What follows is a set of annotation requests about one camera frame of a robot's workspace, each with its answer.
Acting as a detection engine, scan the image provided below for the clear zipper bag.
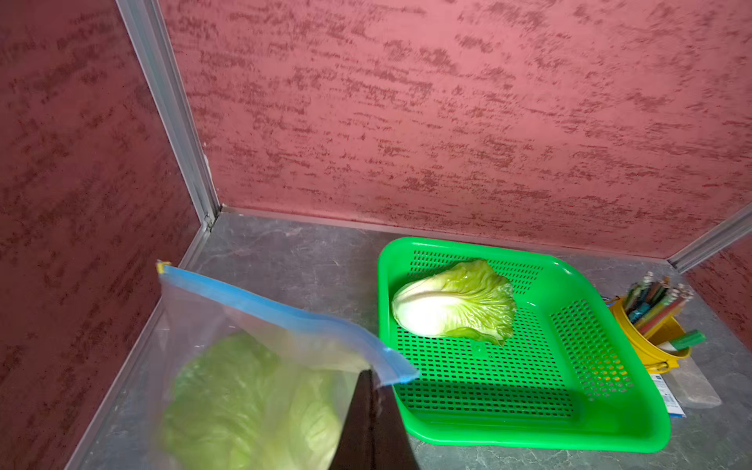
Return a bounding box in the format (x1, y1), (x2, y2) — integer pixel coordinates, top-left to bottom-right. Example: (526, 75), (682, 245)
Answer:
(150, 262), (418, 469)

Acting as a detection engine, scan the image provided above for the chinese cabbage back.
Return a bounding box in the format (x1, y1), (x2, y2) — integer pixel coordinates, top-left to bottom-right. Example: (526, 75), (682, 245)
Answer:
(391, 260), (517, 346)

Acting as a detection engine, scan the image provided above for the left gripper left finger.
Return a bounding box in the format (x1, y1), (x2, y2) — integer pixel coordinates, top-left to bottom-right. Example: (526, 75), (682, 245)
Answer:
(329, 371), (376, 470)

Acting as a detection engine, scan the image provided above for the chinese cabbage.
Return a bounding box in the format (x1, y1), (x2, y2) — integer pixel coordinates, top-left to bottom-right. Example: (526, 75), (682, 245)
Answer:
(160, 334), (358, 469)
(391, 260), (517, 346)

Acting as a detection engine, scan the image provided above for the white blue small box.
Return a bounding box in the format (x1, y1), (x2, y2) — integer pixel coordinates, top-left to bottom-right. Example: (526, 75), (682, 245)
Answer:
(650, 374), (687, 418)

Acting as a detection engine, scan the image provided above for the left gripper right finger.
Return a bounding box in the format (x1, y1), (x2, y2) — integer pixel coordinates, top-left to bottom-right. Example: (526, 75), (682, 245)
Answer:
(375, 387), (419, 470)

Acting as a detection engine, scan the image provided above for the yellow pencil cup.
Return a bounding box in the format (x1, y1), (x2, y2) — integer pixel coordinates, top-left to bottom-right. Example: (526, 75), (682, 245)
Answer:
(606, 297), (692, 374)

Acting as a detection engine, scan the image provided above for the green plastic basket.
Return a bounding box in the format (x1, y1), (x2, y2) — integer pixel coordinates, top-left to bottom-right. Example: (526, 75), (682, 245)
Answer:
(378, 237), (671, 452)

